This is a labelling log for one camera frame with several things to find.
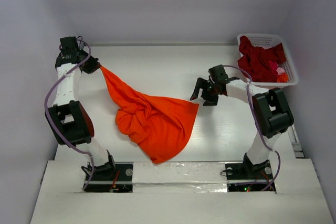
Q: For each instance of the metal rail right table edge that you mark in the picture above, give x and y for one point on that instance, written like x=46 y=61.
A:
x=296 y=145

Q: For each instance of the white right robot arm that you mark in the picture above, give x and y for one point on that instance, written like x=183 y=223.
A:
x=270 y=110

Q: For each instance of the small orange cloth in basket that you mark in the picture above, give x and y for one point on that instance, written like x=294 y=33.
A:
x=282 y=78

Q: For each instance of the orange t shirt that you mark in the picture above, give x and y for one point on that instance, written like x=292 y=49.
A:
x=160 y=126

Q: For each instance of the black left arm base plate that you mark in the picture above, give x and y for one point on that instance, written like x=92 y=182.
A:
x=108 y=181

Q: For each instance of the pink cloth in basket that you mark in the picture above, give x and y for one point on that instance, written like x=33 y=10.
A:
x=275 y=68

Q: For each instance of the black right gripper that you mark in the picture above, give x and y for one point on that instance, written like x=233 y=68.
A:
x=207 y=90

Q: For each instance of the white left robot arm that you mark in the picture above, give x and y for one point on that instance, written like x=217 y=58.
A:
x=69 y=121

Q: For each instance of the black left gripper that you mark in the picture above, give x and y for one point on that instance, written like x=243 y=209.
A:
x=93 y=66

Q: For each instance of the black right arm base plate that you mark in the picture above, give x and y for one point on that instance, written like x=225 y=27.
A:
x=243 y=178

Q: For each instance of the white plastic basket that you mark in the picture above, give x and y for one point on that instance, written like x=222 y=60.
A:
x=267 y=41

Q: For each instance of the dark red t shirt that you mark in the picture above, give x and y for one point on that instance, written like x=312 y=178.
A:
x=255 y=60

